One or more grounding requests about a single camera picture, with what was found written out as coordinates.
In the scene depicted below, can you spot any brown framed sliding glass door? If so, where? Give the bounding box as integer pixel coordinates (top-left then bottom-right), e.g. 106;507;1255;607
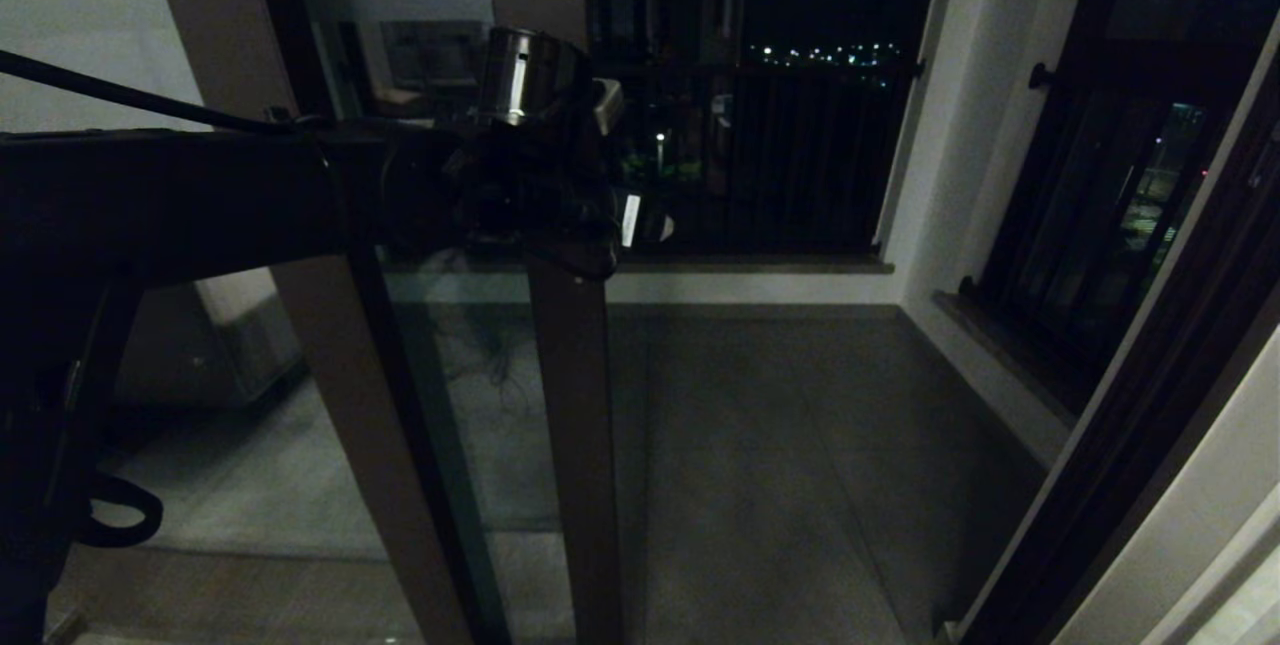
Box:
285;0;629;645

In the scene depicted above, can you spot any silver left wrist cylinder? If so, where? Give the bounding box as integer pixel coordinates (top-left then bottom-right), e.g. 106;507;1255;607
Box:
478;25;593;128

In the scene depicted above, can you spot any black metal balcony railing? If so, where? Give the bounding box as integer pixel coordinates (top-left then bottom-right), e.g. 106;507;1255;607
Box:
590;50;926;256

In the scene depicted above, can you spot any brown framed fixed glass panel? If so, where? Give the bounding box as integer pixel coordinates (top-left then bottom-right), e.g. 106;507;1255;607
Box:
0;0;516;645

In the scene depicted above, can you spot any short stone window sill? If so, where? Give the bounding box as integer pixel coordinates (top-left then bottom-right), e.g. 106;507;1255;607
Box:
932;285;1086;426

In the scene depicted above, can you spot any dark brown door jamb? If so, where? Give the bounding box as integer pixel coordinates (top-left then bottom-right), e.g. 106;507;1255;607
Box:
955;20;1280;645

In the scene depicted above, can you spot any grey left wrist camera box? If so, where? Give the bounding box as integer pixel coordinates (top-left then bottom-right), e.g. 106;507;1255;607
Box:
592;77;627;136

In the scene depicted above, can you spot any long black left arm cable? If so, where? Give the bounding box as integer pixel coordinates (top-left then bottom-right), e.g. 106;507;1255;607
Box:
0;47;341;138

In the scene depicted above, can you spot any short black cable loop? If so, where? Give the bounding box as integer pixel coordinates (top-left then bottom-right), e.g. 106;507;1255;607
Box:
78;473;166;548

